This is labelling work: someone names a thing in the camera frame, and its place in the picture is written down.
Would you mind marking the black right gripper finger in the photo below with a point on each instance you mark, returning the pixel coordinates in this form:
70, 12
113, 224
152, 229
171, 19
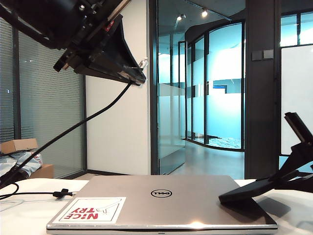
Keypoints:
298, 156
300, 181

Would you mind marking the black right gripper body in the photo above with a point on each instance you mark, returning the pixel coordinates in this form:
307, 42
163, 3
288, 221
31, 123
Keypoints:
299, 131

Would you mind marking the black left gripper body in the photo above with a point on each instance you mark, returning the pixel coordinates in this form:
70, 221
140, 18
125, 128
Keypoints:
93, 31

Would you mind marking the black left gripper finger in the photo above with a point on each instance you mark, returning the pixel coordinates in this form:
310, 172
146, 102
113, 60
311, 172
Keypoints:
119, 49
102, 71

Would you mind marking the black phone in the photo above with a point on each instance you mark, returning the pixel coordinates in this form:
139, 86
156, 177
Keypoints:
239, 192

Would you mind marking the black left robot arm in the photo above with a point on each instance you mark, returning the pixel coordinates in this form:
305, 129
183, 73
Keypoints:
49, 19

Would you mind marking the white frosted glass panel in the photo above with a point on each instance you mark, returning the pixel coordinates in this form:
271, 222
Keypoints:
297, 85

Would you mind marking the ceiling spotlight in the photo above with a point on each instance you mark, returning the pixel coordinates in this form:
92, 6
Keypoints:
204, 14
179, 18

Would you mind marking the black framed glass door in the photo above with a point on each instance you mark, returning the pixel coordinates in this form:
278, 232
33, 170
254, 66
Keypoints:
171, 110

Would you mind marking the curved glass partition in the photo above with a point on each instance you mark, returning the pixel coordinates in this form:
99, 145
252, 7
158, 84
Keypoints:
220, 110

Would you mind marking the narrow grey window blind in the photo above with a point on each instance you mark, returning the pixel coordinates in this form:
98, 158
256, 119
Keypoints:
6, 85

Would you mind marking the closed brown cardboard box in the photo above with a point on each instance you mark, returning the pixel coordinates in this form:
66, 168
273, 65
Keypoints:
45, 171

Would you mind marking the grey plastic mailing bags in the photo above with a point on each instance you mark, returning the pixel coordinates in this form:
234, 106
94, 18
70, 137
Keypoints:
9, 161

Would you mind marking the silver Dell laptop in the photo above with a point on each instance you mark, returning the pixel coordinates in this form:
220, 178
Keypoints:
171, 200

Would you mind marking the black bag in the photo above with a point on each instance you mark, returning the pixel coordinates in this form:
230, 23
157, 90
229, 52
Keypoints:
9, 177

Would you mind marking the white sticker red print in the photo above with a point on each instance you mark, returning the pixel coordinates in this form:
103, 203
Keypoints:
112, 216

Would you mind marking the grey wall switch panel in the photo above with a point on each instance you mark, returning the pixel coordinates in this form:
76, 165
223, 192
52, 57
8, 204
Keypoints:
268, 54

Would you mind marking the dark wall switch panel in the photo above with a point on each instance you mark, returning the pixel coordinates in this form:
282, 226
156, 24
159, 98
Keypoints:
257, 56

